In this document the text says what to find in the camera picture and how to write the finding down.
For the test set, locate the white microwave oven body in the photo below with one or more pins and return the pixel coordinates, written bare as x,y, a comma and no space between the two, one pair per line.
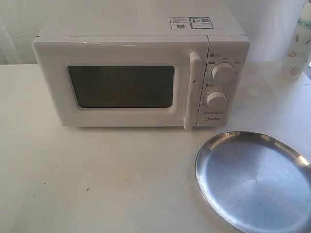
227,41

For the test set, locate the round stainless steel tray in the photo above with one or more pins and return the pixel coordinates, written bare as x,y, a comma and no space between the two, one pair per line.
256,183

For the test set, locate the upper white control knob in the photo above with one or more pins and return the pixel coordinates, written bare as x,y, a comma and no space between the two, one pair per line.
223,73

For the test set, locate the white control knob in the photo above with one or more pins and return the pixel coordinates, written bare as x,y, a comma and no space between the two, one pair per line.
223,73
217,100

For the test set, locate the lower white control knob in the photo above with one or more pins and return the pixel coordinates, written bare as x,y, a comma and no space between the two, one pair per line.
217,100

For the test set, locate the white patterned bottle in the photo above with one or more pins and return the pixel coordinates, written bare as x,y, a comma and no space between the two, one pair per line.
299,50

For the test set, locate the white printed paper label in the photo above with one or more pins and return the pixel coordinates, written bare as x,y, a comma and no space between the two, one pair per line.
178,23

